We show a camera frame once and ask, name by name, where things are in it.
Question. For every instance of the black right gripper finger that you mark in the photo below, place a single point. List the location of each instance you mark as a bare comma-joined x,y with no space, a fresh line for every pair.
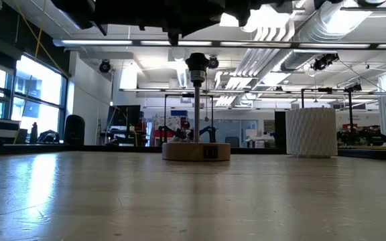
241,8

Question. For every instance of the lamp stand with wooden base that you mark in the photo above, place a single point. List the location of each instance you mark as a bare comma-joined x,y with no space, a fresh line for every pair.
196,152

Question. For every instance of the background black robot arm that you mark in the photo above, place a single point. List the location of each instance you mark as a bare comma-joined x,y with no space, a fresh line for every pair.
209,132
166,132

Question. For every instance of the long ceiling light strip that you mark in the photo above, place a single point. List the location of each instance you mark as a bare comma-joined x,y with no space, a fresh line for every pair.
96,42

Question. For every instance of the black ceiling-mounted device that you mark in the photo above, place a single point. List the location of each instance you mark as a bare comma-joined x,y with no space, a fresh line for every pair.
323,62

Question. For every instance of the black monitor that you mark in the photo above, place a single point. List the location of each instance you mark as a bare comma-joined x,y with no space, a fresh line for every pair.
124,115

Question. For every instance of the person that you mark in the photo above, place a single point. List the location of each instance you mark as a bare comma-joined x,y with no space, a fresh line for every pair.
186,127

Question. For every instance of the black cabinet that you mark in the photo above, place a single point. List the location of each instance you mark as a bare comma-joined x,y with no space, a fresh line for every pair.
280,130

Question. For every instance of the black chair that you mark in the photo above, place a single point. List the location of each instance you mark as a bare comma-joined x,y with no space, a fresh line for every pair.
74,132

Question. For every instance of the black pole stand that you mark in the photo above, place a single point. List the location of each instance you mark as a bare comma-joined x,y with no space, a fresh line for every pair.
350,110

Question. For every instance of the dark bag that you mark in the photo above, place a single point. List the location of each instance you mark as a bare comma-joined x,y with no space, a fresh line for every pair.
49,137

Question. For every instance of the dark water bottle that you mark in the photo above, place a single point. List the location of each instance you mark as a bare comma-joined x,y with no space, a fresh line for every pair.
34,134

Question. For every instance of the red black background robot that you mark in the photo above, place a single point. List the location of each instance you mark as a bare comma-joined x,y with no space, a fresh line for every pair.
364,134

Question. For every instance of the silver ventilation duct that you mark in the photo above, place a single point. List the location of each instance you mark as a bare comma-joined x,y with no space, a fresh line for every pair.
330,23

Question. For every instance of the black table edge rail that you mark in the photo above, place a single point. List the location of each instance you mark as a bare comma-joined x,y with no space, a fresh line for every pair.
29,149

